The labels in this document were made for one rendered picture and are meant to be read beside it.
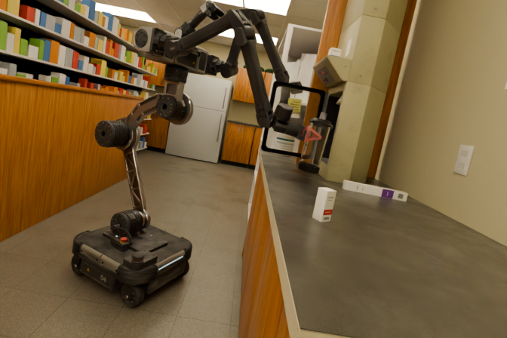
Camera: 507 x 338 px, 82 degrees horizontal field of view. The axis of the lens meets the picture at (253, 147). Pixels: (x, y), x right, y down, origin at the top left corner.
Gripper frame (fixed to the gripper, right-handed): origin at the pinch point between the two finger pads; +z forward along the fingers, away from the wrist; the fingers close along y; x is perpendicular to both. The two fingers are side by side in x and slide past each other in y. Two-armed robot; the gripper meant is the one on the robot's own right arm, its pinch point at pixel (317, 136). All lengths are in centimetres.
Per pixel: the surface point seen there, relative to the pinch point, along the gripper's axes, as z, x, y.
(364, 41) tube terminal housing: 9.4, -47.0, 5.6
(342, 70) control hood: 3.7, -31.9, 5.6
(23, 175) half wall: -177, 85, 81
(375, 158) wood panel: 49, 4, 41
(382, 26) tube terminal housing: 15, -55, 6
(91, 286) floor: -96, 123, 35
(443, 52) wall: 49, -54, 10
